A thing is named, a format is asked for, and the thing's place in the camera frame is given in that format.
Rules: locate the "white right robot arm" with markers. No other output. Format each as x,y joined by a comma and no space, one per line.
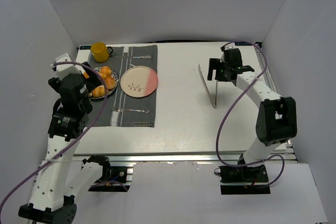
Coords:
276,119

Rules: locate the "silver metal tongs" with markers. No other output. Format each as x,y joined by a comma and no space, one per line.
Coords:
212,97

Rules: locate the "round sesame bun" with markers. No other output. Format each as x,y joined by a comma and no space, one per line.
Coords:
110,83

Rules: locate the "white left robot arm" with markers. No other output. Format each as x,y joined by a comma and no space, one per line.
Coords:
53,200

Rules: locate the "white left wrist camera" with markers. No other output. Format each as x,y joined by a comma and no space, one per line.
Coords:
63,66

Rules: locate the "grey striped placemat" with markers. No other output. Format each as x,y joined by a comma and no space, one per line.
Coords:
131,100

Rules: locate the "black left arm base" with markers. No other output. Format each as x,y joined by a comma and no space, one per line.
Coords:
113,178

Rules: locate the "striped crescent bread roll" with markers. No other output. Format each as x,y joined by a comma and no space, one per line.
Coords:
97,92

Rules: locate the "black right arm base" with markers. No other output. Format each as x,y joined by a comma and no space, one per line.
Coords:
243,181

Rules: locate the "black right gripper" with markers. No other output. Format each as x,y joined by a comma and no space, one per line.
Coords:
215,67

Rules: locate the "cream and pink plate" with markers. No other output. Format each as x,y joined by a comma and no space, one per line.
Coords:
139,82

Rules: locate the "yellow enamel mug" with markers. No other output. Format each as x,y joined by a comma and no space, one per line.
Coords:
101,52

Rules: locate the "blue floral plate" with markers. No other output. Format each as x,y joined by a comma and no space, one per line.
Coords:
109,92

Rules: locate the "silver fork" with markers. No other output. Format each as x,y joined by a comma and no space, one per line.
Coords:
118,109

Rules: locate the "silver table knife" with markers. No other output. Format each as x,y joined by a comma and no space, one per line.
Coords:
132,57

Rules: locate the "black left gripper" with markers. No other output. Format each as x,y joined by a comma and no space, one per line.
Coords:
89,74

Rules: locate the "round golden bun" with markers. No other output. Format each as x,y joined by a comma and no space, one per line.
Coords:
106,71

